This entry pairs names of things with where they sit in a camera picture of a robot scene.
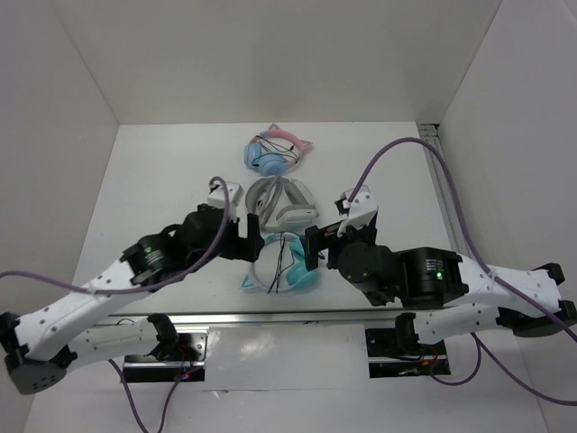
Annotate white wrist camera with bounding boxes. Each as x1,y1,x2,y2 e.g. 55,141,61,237
207,178,243,221
335,185,379,237

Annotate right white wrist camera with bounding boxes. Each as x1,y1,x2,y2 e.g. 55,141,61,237
335,185,379,237

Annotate black audio cable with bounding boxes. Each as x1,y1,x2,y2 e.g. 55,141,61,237
266,232,298,297

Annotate aluminium front rail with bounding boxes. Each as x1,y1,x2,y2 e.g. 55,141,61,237
85,309,470,328

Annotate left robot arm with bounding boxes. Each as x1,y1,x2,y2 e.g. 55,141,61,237
1,204,264,395

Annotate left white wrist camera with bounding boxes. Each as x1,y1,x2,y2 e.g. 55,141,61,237
207,178,243,221

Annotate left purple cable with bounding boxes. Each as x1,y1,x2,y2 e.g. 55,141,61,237
0,175,229,297

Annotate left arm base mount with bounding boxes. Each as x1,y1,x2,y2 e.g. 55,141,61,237
122,329,208,383

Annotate blue pink cat-ear headphones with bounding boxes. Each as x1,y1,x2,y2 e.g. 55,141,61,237
243,124,313,176

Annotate white grey headphones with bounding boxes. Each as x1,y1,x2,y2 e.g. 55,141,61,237
245,176,318,233

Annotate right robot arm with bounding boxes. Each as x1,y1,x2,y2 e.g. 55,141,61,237
301,216,576,354

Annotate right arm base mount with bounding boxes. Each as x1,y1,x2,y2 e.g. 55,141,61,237
364,327,451,379

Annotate aluminium side rail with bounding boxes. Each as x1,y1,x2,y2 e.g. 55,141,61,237
417,122,470,253

